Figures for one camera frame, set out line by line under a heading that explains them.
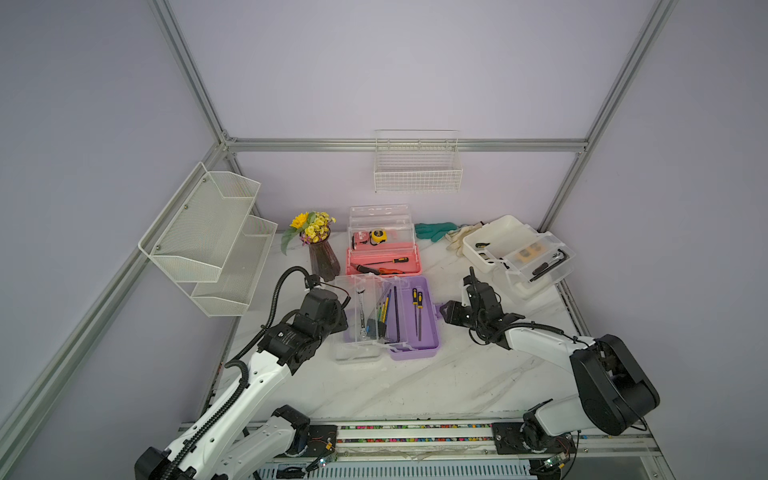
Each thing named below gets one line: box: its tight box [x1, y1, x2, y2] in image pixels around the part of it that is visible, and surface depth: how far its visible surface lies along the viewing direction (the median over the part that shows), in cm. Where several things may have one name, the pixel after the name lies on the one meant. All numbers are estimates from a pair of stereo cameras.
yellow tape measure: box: [369, 230, 387, 246], surface depth 109 cm
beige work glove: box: [445, 223, 483, 258], surface depth 120 cm
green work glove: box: [415, 222, 458, 243], surface depth 121 cm
